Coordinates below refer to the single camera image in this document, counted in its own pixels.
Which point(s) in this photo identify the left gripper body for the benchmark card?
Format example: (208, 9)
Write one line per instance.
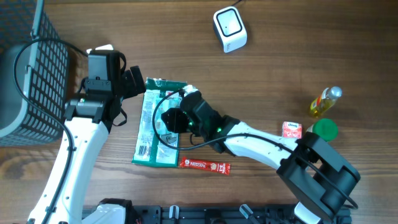
(131, 85)

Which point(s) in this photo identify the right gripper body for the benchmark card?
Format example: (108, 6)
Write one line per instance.
(181, 123)

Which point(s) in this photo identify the red Nescafe sachet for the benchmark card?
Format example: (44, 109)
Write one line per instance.
(218, 167)

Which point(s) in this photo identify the orange Kleenex tissue pack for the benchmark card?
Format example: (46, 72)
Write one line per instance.
(291, 130)

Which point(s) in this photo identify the green lid jar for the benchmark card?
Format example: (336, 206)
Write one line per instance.
(325, 128)

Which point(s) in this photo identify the yellow Vim dish soap bottle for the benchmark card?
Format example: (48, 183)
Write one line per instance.
(325, 101)

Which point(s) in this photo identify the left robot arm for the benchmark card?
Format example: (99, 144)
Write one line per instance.
(89, 117)

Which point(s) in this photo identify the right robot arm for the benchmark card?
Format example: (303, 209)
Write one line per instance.
(319, 177)

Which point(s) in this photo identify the white barcode scanner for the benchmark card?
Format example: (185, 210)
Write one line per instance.
(229, 29)

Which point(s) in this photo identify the dark grey mesh basket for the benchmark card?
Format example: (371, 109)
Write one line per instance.
(33, 76)

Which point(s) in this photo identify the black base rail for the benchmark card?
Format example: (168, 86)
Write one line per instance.
(283, 213)

